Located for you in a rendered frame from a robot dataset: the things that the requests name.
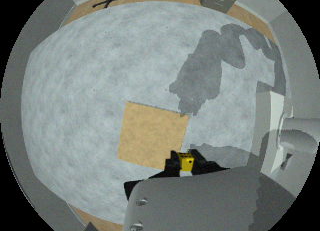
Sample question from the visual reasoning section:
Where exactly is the tan square mat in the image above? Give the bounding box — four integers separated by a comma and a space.
117, 101, 189, 170

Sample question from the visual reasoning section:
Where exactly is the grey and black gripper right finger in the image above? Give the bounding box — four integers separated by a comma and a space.
191, 149, 231, 175

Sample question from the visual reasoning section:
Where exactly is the yellow die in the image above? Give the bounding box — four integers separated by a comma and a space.
177, 152, 194, 171

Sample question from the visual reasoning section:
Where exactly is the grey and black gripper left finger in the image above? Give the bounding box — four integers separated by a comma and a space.
124, 150, 181, 200

